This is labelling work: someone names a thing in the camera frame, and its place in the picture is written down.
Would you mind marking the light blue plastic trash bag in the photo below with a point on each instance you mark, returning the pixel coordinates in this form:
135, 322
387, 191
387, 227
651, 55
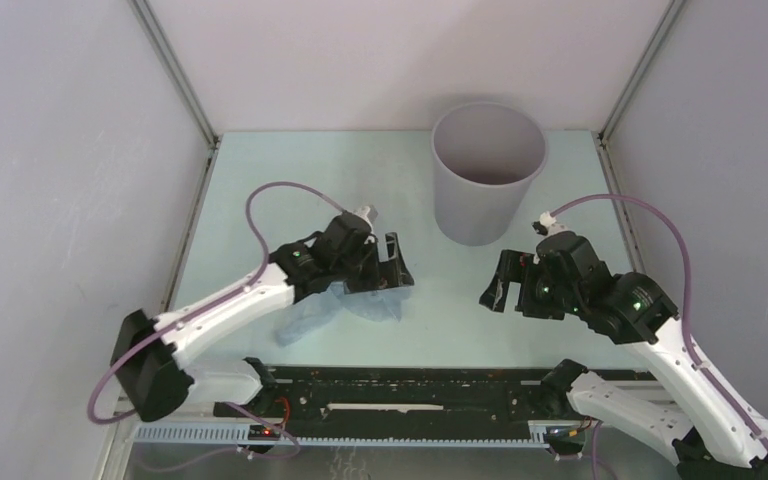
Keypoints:
320, 309

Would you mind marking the corner aluminium post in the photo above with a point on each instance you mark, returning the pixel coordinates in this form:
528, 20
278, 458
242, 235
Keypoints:
158, 39
654, 45

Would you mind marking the right corner aluminium post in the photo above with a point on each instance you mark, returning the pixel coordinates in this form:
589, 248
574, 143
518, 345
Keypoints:
654, 45

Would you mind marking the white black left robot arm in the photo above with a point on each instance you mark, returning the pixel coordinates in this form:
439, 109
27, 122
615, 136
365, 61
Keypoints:
155, 360

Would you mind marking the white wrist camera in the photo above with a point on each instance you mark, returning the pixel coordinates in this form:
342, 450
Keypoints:
548, 225
368, 213

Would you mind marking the left corner aluminium post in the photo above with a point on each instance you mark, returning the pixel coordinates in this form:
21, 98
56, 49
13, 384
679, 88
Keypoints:
158, 39

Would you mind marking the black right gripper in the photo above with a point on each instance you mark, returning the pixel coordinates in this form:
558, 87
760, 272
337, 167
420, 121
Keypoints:
516, 266

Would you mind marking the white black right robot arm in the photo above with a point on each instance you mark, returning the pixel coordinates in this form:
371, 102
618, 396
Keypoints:
710, 433

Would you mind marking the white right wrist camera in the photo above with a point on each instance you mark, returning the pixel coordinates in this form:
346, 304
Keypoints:
548, 225

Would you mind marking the grey plastic trash bin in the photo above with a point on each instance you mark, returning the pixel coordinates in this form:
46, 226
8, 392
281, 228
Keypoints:
485, 157

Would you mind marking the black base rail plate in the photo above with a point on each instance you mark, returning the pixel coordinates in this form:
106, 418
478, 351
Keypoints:
421, 403

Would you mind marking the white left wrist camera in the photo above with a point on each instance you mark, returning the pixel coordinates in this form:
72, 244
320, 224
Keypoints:
368, 213

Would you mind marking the white slotted cable duct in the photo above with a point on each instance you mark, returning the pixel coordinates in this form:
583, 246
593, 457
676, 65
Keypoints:
250, 435

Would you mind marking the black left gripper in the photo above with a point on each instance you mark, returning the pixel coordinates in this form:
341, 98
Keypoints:
387, 274

